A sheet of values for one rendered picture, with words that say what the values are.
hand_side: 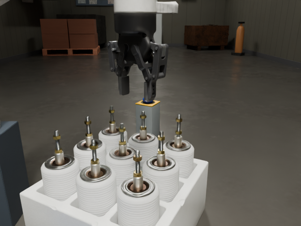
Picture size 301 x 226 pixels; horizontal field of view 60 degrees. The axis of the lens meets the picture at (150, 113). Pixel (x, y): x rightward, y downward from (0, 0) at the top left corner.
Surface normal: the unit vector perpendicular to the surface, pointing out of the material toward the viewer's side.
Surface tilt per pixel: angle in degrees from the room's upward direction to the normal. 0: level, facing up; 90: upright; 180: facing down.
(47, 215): 90
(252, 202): 0
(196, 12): 90
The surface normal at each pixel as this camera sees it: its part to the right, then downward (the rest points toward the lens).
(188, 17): 0.02, 0.32
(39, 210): -0.46, 0.28
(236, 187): 0.00, -0.95
